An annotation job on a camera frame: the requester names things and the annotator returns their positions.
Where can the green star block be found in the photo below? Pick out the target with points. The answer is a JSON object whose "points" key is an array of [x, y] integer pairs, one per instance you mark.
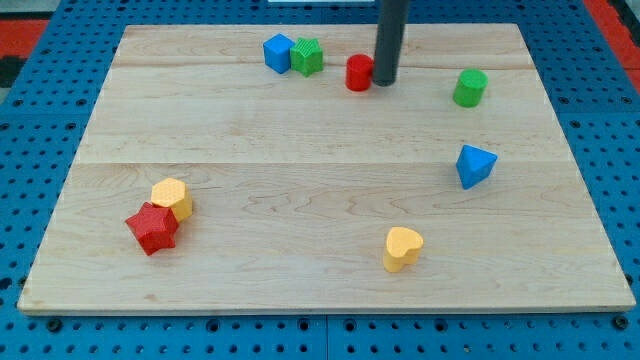
{"points": [[306, 56]]}

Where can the red star block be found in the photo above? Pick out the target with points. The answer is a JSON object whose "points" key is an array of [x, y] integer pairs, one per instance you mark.
{"points": [[153, 227]]}

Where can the light wooden board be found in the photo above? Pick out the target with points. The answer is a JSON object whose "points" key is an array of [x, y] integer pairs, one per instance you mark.
{"points": [[296, 182]]}

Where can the yellow heart block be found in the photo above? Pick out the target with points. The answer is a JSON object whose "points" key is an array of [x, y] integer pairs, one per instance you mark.
{"points": [[402, 247]]}

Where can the red cylinder block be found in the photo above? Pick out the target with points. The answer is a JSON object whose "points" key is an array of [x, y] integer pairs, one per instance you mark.
{"points": [[359, 69]]}

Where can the blue cube block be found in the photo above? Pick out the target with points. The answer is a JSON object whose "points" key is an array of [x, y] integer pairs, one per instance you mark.
{"points": [[276, 51]]}

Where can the yellow hexagon block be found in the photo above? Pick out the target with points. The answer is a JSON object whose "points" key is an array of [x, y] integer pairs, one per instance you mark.
{"points": [[174, 194]]}

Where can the blue triangle block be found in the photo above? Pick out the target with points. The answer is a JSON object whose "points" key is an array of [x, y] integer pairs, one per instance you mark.
{"points": [[474, 165]]}

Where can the green cylinder block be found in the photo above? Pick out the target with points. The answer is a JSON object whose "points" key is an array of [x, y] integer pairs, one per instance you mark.
{"points": [[470, 87]]}

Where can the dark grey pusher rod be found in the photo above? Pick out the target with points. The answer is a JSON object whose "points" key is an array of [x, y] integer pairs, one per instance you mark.
{"points": [[392, 19]]}

